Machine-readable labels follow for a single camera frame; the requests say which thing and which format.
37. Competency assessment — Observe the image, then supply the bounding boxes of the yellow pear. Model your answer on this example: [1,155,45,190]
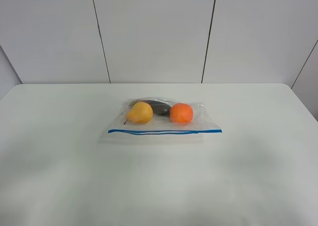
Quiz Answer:
[126,102,154,124]

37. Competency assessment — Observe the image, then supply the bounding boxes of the clear zip bag blue seal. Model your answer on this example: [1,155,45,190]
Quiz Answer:
[100,97,222,144]

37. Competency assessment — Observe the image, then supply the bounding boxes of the dark purple eggplant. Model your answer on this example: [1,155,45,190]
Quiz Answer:
[129,100,171,117]

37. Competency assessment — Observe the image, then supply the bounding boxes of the orange fruit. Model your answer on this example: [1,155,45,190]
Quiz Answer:
[169,103,194,124]

